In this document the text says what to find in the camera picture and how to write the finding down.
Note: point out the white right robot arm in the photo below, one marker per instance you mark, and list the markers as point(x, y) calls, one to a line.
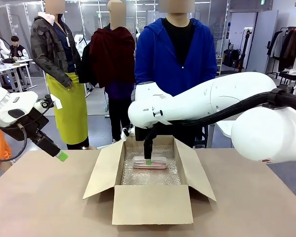
point(212, 98)

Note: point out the black suitcases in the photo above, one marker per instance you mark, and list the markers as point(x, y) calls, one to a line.
point(230, 58)

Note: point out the mannequin with maroon shawl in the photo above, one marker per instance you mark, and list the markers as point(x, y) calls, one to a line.
point(113, 56)

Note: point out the clothes rack with coats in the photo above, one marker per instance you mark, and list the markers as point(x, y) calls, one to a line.
point(289, 49)

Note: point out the mannequin with yellow apron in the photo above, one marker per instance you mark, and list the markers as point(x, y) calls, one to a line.
point(51, 49)

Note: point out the black chair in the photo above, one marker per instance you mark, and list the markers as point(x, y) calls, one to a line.
point(287, 76)

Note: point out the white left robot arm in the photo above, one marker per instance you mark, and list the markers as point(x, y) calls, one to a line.
point(2, 106)

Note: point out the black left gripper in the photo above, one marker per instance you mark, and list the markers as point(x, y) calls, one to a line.
point(27, 126)

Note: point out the white background desk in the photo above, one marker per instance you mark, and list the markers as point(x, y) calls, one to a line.
point(14, 64)

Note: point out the bubble wrap sheet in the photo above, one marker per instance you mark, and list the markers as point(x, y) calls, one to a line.
point(148, 177)

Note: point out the black tripod stand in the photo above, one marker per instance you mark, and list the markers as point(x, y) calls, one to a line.
point(244, 49)

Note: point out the orange fabric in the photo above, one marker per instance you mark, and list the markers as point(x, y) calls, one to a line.
point(0, 148)

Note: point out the yellow apron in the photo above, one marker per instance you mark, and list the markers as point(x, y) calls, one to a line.
point(69, 111)

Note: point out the person in varsity jacket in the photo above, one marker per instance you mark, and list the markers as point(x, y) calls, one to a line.
point(18, 50)

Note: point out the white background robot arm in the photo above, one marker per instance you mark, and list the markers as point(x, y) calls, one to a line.
point(79, 39)
point(0, 47)

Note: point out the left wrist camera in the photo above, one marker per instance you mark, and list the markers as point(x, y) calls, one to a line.
point(44, 103)

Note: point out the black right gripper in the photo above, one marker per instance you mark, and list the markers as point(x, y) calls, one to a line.
point(140, 134)

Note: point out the wooden shoe rack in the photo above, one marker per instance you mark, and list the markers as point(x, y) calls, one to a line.
point(219, 65)

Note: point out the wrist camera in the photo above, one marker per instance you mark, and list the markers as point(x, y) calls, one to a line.
point(127, 132)
point(44, 103)

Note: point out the cardboard box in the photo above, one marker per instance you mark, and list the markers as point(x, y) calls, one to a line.
point(150, 207)

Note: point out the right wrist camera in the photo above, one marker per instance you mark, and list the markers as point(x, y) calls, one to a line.
point(127, 132)

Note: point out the pink glasses case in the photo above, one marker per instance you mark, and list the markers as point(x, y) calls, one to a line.
point(160, 164)

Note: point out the person in blue hoodie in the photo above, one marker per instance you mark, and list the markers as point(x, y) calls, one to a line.
point(158, 61)

